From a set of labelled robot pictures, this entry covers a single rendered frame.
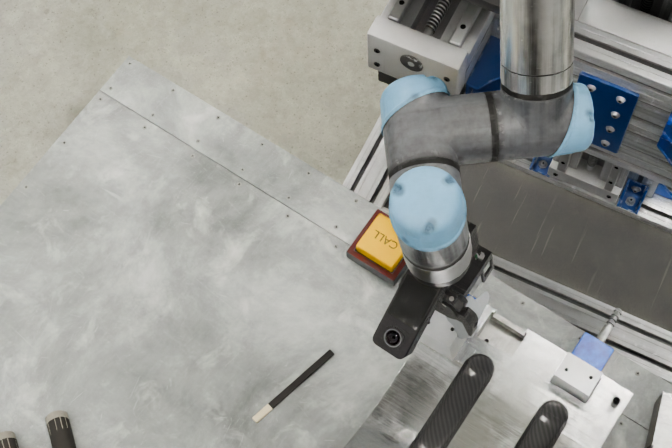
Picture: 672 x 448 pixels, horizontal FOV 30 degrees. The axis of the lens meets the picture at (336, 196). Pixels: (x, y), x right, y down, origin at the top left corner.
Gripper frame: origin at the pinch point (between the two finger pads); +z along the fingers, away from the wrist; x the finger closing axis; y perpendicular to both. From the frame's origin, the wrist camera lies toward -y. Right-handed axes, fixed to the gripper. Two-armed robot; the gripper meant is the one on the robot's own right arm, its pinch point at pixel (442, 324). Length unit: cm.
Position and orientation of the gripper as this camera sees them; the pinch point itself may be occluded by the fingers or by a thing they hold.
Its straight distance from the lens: 157.0
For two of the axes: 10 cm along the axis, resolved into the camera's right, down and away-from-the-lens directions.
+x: -8.2, -4.6, 3.5
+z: 1.6, 4.0, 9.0
